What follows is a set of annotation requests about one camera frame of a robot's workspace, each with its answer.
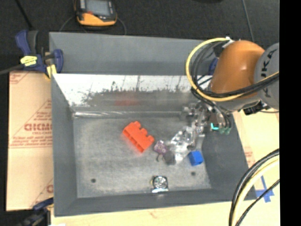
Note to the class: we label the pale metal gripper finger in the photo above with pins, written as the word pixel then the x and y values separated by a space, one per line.
pixel 198 135
pixel 185 133

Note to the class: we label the clear crinkled plastic piece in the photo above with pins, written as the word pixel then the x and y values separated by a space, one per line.
pixel 179 148

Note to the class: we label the blue cube block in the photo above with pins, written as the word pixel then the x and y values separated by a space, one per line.
pixel 195 158

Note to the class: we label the small purple flat piece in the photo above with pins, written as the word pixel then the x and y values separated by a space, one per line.
pixel 160 147

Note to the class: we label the orange toy brick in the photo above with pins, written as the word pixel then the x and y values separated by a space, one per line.
pixel 138 136

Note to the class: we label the shiny round metal tin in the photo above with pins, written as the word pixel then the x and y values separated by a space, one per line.
pixel 160 183

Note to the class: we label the grey metal bin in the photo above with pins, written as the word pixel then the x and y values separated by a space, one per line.
pixel 113 173

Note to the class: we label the brown cardboard board, red print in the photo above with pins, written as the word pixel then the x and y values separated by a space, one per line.
pixel 28 131

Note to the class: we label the black cylinder on white bracket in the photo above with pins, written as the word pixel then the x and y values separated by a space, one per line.
pixel 252 109

